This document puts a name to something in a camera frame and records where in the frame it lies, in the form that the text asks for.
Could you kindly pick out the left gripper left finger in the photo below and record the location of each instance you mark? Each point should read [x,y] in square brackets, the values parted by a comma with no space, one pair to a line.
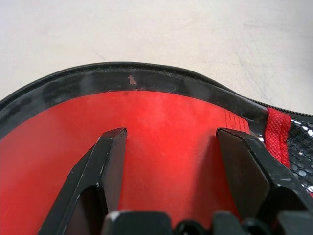
[97,171]

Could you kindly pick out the red and black zippered case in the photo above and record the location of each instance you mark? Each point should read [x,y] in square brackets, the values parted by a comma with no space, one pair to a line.
[156,78]

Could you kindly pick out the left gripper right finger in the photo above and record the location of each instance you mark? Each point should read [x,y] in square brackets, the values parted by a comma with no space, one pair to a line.
[247,166]

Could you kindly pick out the red table tennis paddle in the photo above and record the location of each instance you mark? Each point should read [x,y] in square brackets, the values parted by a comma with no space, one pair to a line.
[166,137]

